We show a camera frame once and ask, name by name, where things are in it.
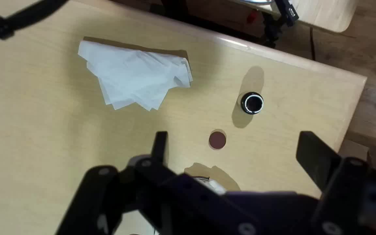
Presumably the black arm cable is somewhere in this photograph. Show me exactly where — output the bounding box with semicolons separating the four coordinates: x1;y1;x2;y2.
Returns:
0;0;69;49

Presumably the light wooden side table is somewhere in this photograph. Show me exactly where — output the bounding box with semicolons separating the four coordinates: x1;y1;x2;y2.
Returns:
291;0;360;35

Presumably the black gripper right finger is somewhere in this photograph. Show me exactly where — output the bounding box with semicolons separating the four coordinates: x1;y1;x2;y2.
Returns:
294;131;369;235

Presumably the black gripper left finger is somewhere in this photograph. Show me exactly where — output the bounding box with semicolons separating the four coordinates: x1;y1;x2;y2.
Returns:
56;130;178;235

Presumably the dark bottle with label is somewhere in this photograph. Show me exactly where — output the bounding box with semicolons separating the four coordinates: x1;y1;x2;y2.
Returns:
238;91;266;117

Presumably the black orange bar clamp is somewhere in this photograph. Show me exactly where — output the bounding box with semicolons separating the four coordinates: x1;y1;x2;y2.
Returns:
238;0;301;46

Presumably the white paper towel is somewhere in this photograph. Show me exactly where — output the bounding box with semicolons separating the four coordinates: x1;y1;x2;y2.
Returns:
76;38;194;113

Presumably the small red bottle cap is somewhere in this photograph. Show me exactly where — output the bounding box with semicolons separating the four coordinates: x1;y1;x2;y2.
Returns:
207;131;227;151

